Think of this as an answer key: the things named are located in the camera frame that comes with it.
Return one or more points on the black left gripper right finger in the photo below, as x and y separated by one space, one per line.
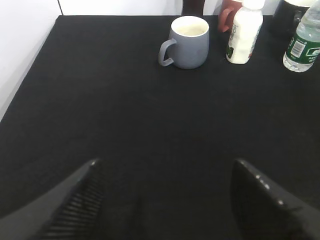
263 210

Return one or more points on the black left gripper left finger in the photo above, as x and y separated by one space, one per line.
69 211

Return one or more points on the grey ceramic mug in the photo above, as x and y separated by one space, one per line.
188 43

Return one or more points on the clear water bottle green label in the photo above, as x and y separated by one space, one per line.
304 47

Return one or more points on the black mug white interior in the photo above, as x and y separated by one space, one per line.
287 16

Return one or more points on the white milk bottle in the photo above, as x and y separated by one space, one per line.
246 26

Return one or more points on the dark red mug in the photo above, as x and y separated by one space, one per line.
227 13

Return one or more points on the cola bottle red label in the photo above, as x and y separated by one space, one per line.
193 8

